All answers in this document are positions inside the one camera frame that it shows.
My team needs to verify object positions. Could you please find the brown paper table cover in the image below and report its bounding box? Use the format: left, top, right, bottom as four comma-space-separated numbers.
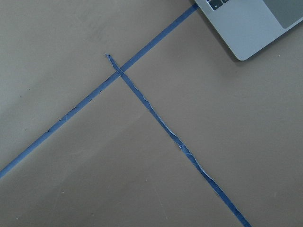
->
0, 0, 303, 227

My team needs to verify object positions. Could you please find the dark grey laptop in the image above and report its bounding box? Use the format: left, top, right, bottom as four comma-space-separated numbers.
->
196, 0, 303, 61

